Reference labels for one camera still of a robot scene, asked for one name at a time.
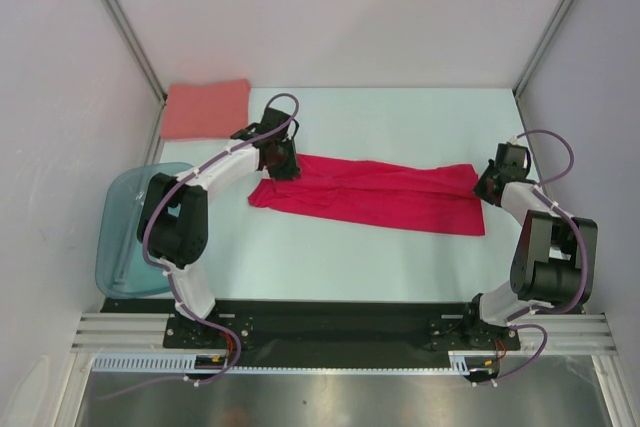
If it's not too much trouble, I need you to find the red t shirt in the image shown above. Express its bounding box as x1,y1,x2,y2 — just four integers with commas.
248,154,485,237

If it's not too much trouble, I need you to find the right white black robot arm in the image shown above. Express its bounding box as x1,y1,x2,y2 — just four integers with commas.
461,143,598,348

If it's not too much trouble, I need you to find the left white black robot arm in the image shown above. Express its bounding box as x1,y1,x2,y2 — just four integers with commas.
137,107,301,347

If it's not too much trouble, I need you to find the folded salmon pink t shirt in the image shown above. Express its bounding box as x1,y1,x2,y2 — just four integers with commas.
160,79,251,141

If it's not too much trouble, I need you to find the teal transparent plastic bin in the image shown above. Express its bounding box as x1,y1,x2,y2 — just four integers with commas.
95,162,192,299

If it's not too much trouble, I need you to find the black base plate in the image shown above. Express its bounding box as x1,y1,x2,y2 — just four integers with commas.
102,298,586,368

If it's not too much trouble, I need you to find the right aluminium frame post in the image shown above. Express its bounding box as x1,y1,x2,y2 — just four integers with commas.
512,0,577,102

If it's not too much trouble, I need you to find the aluminium frame post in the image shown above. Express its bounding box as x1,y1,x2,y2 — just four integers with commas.
101,0,167,102
512,0,577,102

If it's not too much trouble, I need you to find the white slotted cable duct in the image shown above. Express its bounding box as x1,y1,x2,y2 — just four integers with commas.
92,349,526,376

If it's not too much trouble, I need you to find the left aluminium frame post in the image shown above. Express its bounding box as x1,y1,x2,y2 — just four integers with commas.
101,0,167,102

